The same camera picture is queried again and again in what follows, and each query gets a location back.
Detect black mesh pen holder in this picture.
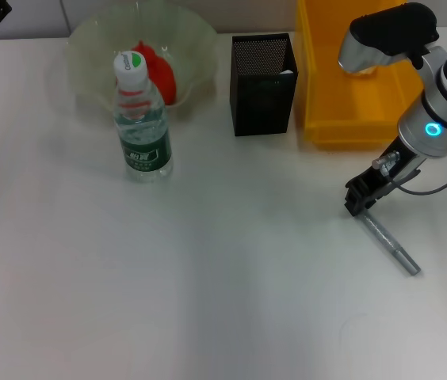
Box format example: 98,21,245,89
229,32,300,138

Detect clear green-label water bottle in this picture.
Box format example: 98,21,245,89
113,51,175,182

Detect yellow plastic bin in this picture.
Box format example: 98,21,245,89
295,0,426,150

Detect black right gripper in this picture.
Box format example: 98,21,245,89
344,136,426,218

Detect pale green glass fruit plate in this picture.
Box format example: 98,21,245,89
64,1,220,122

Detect grey right arm cable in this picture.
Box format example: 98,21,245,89
372,134,447,196

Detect grey marker pen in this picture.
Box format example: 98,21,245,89
357,209,422,276

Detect red-orange toy orange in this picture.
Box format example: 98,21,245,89
130,39,178,107

